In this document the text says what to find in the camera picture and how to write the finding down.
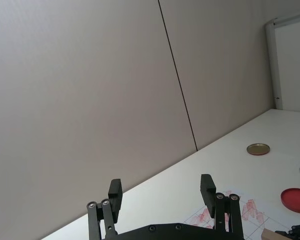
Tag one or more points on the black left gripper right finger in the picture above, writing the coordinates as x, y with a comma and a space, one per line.
208, 195

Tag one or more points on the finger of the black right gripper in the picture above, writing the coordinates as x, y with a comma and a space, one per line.
298, 229

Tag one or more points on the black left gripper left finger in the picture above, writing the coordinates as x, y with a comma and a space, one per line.
115, 197

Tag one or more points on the light brown wooden block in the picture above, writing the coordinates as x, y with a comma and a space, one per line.
275, 235

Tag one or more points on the round red plastic lid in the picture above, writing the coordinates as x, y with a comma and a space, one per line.
296, 200

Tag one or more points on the white paper with red marks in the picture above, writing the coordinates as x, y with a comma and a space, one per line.
251, 212

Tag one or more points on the round gold metal lid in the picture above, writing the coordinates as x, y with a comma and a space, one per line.
258, 149

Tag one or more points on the white panel with pale frame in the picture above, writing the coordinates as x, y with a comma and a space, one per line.
293, 67

